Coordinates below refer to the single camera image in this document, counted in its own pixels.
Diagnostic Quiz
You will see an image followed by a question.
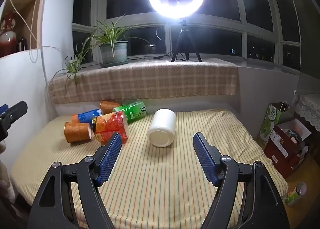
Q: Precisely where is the wooden shelf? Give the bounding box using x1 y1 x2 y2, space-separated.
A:
0 0 54 57

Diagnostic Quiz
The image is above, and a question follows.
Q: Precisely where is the green white carton box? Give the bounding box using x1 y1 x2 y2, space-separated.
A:
258 102 295 147

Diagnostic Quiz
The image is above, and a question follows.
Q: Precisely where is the black tripod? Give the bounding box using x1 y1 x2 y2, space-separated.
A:
171 19 202 63

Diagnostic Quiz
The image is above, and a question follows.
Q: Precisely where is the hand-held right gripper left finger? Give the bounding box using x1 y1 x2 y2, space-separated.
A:
32 133 123 229

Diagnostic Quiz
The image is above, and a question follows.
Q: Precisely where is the checkered beige blanket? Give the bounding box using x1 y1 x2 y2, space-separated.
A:
47 57 238 104

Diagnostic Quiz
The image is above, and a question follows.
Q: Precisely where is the small orange paper cup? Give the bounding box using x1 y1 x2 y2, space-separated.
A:
99 100 122 115

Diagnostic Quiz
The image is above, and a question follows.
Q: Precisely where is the white cup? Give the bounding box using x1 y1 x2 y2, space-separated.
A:
147 108 177 147

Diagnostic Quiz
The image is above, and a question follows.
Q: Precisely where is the dark red cardboard box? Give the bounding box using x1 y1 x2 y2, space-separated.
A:
264 118 313 179

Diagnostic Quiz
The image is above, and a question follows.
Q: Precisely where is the red orange snack bag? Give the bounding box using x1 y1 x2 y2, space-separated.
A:
92 111 129 143

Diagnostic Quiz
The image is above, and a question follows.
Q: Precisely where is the potted spider plant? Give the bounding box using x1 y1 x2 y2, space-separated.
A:
52 13 150 87

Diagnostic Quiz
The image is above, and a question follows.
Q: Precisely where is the red white vase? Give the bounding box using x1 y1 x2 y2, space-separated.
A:
0 11 18 57

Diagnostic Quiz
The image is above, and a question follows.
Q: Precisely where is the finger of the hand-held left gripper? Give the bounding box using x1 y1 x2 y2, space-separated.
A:
0 101 28 142

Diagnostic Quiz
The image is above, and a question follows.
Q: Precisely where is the green label plastic bottle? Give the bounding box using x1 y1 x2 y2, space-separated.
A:
284 182 307 207

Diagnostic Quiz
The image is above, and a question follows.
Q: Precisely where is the white lace cloth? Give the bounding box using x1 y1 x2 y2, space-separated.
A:
294 93 320 134

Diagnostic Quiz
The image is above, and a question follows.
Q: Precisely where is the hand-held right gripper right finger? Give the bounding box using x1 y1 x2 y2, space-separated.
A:
193 132 290 229

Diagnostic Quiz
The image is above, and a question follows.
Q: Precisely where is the large orange paper cup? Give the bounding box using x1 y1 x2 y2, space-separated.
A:
64 122 93 143

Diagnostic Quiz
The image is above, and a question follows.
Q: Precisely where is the black power cable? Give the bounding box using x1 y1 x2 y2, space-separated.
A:
75 53 173 68

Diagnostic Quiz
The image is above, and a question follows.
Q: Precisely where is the white cable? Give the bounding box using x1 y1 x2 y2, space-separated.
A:
10 0 63 99

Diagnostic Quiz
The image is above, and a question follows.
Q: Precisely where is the striped yellow bed sheet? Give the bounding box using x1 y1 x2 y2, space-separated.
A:
10 109 289 229

